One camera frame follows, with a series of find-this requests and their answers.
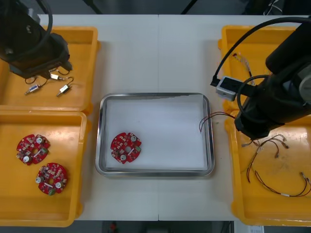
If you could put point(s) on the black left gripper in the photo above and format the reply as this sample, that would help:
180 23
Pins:
41 58

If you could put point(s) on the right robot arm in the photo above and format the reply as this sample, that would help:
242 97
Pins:
291 43

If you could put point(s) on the steel tray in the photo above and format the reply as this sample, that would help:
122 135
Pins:
155 173

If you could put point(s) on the yellow-orange plastic bin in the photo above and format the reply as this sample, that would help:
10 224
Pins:
267 213
255 41
82 48
14 194

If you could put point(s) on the blue label metal solenoid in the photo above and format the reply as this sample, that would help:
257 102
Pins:
33 88

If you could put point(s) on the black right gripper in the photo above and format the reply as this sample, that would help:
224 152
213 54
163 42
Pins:
267 109

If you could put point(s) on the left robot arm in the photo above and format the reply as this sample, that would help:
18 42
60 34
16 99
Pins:
14 24

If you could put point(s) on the round red circuit board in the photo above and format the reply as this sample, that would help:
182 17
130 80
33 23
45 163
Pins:
26 145
54 176
121 145

